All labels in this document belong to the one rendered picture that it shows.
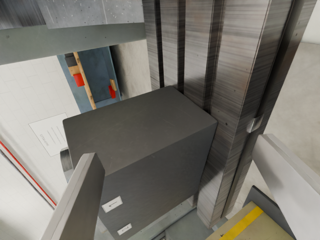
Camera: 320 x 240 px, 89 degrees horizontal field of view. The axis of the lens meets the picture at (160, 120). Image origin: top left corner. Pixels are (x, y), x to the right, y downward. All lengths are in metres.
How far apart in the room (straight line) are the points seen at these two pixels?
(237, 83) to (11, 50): 0.54
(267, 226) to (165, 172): 1.68
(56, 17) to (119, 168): 0.46
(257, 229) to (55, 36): 1.84
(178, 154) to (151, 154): 0.05
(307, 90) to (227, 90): 1.04
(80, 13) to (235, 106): 0.45
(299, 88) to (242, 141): 1.01
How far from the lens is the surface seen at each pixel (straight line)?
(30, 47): 0.58
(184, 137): 0.21
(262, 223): 1.88
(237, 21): 0.20
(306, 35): 0.26
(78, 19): 0.54
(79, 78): 4.02
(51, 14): 0.56
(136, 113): 0.24
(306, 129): 1.33
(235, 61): 0.20
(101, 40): 0.60
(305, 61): 1.22
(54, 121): 5.04
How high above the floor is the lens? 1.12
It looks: 22 degrees down
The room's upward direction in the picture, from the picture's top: 112 degrees counter-clockwise
